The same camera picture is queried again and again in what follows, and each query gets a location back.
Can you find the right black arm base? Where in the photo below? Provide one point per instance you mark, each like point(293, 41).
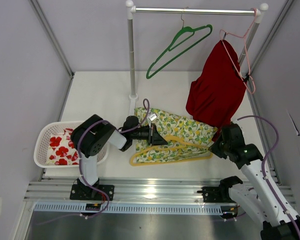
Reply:
point(215, 192)

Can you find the white slotted cable duct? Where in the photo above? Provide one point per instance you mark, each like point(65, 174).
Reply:
point(115, 208)

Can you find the pink clothes hanger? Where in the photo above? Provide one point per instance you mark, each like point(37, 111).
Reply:
point(244, 53)

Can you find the red poppy print cloth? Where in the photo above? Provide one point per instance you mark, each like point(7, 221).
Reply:
point(61, 150)

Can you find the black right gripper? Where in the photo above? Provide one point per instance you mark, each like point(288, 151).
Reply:
point(214, 148)

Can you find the green clothes hanger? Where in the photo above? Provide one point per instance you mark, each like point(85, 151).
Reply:
point(184, 40)

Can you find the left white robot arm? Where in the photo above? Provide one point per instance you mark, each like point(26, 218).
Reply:
point(93, 134)

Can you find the lemon print skirt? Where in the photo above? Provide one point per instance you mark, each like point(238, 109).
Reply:
point(180, 126)

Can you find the white metal clothes rack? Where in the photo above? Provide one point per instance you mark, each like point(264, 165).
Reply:
point(132, 9)

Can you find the yellow clothes hanger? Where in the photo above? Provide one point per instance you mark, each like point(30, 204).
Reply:
point(177, 150)

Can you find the white perforated plastic basket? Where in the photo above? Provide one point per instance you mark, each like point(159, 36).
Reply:
point(41, 147)

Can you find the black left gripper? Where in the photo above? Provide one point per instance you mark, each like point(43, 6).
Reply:
point(157, 137)

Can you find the red skirt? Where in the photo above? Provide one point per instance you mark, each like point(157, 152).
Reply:
point(219, 91)

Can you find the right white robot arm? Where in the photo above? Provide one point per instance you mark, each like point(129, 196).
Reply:
point(267, 207)

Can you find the aluminium mounting rail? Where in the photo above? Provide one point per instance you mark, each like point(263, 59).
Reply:
point(151, 189)

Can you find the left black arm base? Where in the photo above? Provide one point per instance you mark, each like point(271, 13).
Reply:
point(79, 191)

